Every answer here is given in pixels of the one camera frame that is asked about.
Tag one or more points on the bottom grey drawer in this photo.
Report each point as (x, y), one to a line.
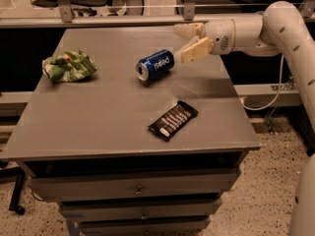
(139, 226)

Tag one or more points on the top grey drawer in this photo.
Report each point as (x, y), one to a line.
(134, 185)

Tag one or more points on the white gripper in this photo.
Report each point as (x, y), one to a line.
(219, 35)

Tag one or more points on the grey drawer cabinet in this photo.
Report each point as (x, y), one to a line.
(100, 126)

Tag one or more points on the blue pepsi can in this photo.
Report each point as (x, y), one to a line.
(154, 65)

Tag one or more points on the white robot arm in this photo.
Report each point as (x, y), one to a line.
(279, 29)

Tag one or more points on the grey drawer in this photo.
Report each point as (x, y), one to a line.
(139, 226)
(141, 210)
(134, 185)

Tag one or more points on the grey metal railing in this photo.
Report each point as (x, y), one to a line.
(62, 14)

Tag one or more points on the black chair base leg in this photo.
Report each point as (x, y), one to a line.
(16, 175)

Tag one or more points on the green crumpled chip bag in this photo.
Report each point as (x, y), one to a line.
(68, 67)

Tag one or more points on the middle grey drawer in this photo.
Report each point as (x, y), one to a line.
(141, 210)

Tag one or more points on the black candy bar wrapper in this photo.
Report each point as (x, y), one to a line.
(174, 119)

